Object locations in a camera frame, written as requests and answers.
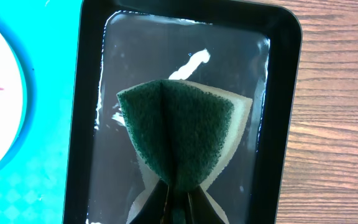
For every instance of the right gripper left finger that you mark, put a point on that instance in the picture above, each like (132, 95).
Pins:
(156, 207)

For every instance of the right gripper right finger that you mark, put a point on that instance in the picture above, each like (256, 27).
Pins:
(199, 210)

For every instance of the green scouring sponge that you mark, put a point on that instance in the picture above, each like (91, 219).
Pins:
(185, 134)

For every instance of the teal plastic tray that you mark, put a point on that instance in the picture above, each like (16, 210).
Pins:
(44, 36)

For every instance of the black plastic tray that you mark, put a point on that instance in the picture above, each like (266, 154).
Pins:
(246, 48)

